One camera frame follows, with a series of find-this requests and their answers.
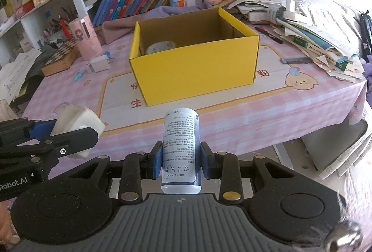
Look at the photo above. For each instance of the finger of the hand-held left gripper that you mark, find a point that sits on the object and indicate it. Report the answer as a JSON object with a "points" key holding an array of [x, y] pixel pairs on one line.
{"points": [[40, 129], [78, 138]]}

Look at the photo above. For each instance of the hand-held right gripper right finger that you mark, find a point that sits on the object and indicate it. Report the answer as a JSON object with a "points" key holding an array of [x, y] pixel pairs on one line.
{"points": [[206, 160]]}

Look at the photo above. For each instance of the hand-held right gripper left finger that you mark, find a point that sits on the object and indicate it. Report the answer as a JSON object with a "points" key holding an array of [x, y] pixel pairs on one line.
{"points": [[157, 159]]}

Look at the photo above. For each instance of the white spray bottle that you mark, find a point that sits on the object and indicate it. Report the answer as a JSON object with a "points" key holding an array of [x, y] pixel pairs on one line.
{"points": [[181, 147]]}

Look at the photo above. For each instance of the white plug adapter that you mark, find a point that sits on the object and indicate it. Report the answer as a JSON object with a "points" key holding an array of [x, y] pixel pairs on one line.
{"points": [[100, 65]]}

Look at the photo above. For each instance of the yellow cardboard box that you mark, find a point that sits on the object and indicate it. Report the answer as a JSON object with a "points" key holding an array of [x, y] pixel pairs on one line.
{"points": [[197, 71]]}

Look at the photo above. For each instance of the yellow tape roll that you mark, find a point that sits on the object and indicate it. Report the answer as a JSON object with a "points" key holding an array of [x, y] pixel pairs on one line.
{"points": [[157, 47]]}

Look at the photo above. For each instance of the pink checked tablecloth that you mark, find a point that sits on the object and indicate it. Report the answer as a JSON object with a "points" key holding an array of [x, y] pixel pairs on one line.
{"points": [[232, 124]]}

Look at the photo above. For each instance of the stack of printed papers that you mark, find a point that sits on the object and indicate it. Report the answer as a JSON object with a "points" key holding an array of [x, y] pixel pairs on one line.
{"points": [[14, 77]]}

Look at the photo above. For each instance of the grey cloth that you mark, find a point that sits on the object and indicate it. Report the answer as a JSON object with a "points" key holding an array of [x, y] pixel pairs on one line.
{"points": [[37, 65]]}

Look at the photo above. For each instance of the wooden chess board box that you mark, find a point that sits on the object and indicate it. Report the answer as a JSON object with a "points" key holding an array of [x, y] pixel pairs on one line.
{"points": [[61, 58]]}

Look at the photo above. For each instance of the pink cartoon tumbler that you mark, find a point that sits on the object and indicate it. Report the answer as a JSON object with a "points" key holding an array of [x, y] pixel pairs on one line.
{"points": [[87, 39]]}

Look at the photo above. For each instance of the black pen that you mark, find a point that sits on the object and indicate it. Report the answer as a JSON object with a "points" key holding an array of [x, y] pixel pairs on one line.
{"points": [[268, 34]]}

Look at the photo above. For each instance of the purple cloth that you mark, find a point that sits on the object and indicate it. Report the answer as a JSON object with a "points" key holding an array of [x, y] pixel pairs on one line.
{"points": [[162, 12]]}

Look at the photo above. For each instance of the pile of books and papers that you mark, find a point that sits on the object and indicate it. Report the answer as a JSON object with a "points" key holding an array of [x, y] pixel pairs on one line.
{"points": [[314, 36]]}

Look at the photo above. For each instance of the black bag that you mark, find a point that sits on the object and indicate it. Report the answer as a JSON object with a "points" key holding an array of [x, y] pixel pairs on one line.
{"points": [[366, 33]]}

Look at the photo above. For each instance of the white wall charger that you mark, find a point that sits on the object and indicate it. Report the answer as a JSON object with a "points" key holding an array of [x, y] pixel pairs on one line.
{"points": [[290, 3]]}

